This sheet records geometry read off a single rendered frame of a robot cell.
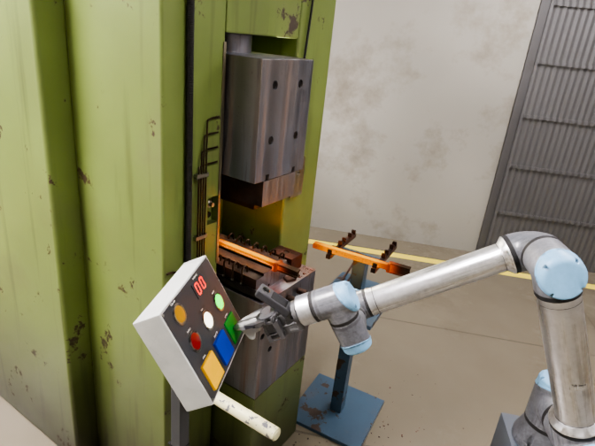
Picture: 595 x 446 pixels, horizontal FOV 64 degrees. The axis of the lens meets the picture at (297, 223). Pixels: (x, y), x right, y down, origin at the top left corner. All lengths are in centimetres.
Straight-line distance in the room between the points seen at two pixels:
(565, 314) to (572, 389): 25
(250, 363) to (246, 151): 84
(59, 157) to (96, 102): 25
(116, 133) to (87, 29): 32
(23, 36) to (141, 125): 47
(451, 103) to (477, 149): 50
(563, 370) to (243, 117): 120
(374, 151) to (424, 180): 56
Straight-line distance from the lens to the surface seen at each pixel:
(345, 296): 131
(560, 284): 137
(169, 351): 123
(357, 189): 474
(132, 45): 151
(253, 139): 156
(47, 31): 174
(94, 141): 172
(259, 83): 153
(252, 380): 198
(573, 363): 153
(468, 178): 476
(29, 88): 178
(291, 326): 140
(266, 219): 212
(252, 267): 185
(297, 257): 200
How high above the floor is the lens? 185
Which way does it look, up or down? 22 degrees down
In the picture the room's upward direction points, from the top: 6 degrees clockwise
